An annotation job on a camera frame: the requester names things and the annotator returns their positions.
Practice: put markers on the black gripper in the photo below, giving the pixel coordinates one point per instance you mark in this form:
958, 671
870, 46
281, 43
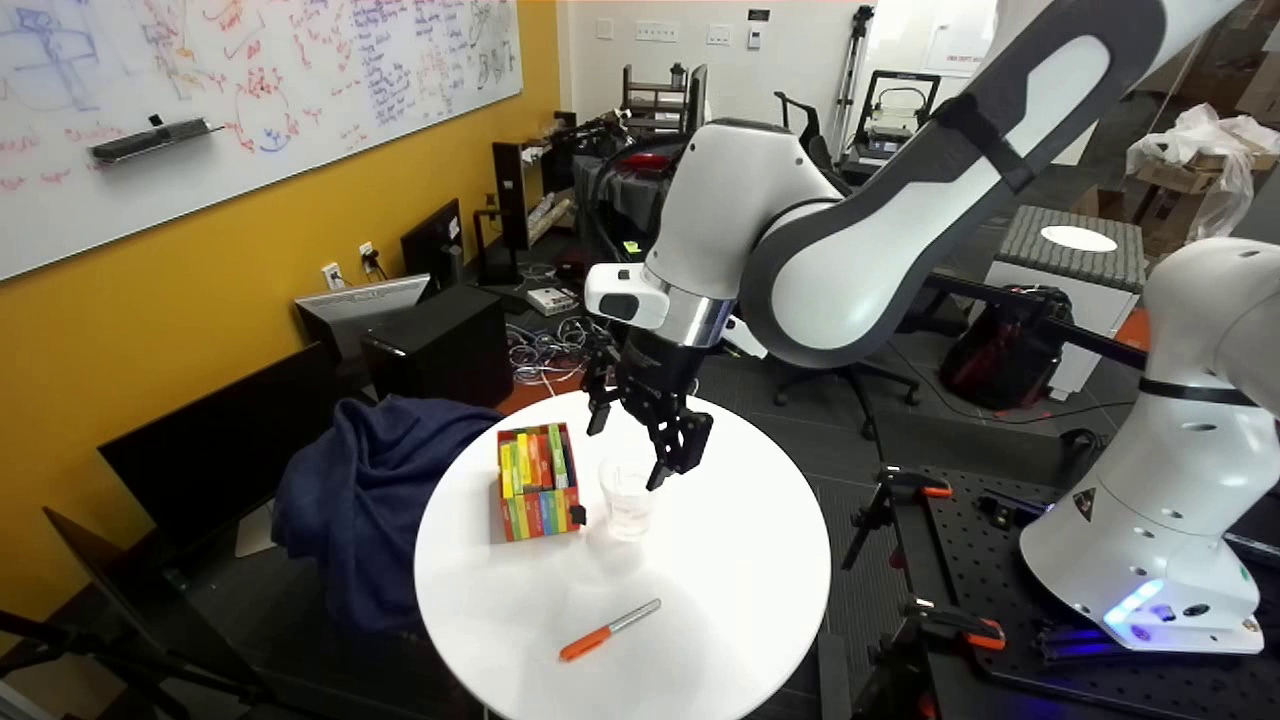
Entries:
653, 383

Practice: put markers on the orange and silver pen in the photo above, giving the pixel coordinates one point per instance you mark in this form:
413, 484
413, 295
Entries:
601, 632

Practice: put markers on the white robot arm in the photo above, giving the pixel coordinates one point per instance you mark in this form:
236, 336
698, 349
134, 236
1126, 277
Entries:
758, 233

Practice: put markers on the clear plastic cup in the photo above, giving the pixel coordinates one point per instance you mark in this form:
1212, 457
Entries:
618, 503

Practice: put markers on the red colourful card box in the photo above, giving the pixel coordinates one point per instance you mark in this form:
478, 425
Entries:
537, 484

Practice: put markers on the round white table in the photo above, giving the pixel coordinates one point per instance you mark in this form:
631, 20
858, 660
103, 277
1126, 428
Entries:
738, 559

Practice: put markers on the black computer tower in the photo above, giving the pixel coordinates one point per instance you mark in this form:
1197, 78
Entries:
448, 347

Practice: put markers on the black orange clamp far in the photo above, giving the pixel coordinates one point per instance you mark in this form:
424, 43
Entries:
892, 484

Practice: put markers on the black orange clamp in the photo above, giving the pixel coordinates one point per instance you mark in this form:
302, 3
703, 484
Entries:
892, 484
898, 687

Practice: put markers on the dark blue cloth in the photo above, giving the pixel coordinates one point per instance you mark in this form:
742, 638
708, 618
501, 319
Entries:
354, 499

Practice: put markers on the black orange clamp near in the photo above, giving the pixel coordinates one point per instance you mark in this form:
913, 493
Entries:
898, 687

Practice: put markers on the black whiteboard eraser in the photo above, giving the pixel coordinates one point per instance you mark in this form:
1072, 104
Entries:
147, 142

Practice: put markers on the whiteboard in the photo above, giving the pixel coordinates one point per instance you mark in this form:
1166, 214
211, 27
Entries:
284, 87

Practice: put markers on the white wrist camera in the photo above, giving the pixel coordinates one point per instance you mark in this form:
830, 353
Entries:
627, 295

